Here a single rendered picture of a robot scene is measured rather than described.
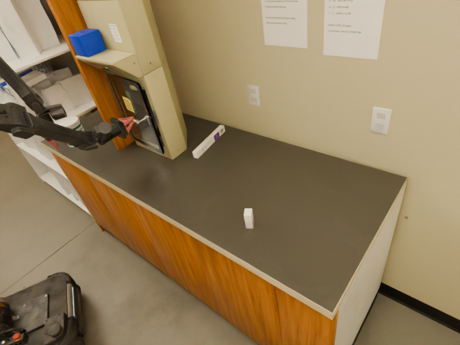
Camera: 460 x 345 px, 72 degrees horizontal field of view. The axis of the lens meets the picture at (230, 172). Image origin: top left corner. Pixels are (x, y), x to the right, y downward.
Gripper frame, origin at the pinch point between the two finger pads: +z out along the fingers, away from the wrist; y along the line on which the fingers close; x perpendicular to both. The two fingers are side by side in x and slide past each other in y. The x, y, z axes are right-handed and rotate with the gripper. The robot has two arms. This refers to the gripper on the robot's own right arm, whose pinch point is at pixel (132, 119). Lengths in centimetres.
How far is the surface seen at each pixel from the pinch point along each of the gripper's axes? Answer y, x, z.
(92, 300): -120, 38, -61
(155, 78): 17.5, -11.5, 12.4
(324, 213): -26, -95, 12
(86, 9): 47, 15, 7
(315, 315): -40, -108, -20
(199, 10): 36, -10, 50
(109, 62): 31.0, -8.6, -4.1
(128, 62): 28.8, -11.5, 2.2
